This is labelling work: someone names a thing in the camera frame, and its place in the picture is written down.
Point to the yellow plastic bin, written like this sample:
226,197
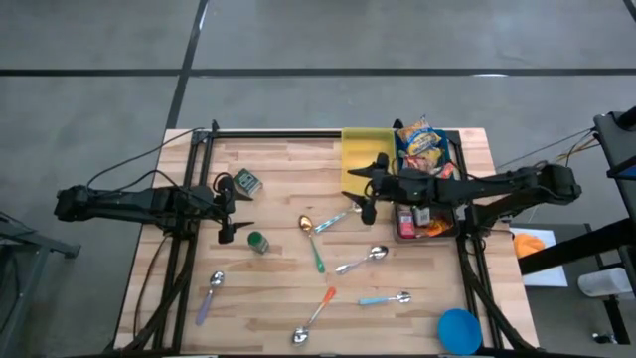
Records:
363,149

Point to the blue round lid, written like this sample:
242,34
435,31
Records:
459,331

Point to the small black floor object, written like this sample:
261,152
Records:
603,338

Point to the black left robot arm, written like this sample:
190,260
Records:
124,201

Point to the red lid spice tin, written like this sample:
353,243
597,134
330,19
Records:
406,224

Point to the dark grey metal stand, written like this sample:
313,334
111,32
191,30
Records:
49,244

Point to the white paper sheet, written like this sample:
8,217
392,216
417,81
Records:
546,276

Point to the white plastic roll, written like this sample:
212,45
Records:
603,282

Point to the teal blue plastic bin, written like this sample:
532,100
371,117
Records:
448,146

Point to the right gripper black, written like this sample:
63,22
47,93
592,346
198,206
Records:
382,186

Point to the black metal stand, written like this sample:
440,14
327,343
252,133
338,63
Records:
616,144

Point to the orange silver snack bag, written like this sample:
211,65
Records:
447,171

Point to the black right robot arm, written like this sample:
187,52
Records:
497,189

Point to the green lid spice jar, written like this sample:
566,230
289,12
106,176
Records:
257,240

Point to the orange brown seasoning packet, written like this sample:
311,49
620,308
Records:
437,229

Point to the orange soft object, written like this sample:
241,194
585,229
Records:
527,245

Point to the blue yellow snack bag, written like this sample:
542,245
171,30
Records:
420,138

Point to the orange red snack bag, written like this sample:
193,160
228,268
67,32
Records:
411,165

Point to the plain silver metal spoon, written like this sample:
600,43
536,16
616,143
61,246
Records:
380,252

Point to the black aluminium table frame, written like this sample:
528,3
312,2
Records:
278,134

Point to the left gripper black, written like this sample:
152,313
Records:
223,209

